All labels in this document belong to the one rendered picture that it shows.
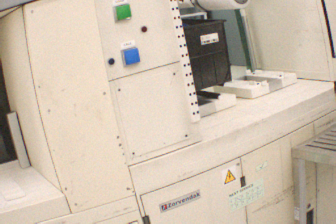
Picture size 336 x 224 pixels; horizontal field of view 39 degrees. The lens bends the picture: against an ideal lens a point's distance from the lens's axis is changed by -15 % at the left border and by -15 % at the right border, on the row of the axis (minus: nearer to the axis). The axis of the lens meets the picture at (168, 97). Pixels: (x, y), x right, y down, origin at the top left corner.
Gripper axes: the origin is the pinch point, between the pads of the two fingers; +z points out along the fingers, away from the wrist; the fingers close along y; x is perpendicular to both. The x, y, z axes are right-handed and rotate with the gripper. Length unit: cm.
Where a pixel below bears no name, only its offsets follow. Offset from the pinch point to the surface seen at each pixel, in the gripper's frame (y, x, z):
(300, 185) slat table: 10, -55, -34
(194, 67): -2.3, -19.2, -8.6
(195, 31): 0.1, -9.7, -9.1
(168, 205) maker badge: -29, -45, -27
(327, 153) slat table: 10, -44, -46
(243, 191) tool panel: -7, -50, -28
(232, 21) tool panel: 55, -14, 40
